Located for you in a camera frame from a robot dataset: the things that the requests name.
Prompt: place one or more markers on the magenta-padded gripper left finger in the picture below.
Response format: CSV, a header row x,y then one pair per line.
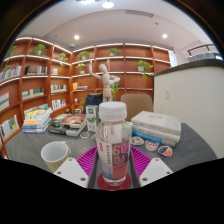
x,y
70,170

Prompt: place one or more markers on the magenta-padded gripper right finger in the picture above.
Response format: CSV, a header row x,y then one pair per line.
x,y
155,170

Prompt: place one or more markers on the clear plastic drink bottle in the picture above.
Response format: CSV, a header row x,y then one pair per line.
x,y
113,146

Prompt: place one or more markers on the round blue orange sticker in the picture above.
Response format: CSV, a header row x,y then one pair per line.
x,y
165,151

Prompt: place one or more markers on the yellow striped white cup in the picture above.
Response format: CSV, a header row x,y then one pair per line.
x,y
55,155

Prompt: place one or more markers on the round orange white sticker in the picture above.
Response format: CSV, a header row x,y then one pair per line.
x,y
151,146

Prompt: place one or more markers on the white book stack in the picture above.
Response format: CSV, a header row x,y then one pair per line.
x,y
156,126

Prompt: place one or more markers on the dark book stack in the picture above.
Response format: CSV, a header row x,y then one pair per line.
x,y
68,123

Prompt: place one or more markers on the tall green white carton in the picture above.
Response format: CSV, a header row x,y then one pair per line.
x,y
90,118

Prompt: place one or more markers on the colourful book stack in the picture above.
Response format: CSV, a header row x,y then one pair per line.
x,y
36,120

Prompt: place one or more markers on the beige chair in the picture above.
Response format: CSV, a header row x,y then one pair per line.
x,y
138,105

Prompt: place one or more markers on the dark blue chair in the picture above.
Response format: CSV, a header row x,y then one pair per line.
x,y
92,101

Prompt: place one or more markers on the wooden shelf unit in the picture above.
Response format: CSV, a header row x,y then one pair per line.
x,y
40,90

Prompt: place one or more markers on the wooden artist mannequin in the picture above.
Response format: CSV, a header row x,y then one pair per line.
x,y
106,83

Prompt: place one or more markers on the grey curtain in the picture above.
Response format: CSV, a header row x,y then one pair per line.
x,y
203,57

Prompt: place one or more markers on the ceiling lights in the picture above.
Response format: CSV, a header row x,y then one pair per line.
x,y
108,4

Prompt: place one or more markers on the white wall switch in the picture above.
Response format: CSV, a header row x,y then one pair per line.
x,y
168,94

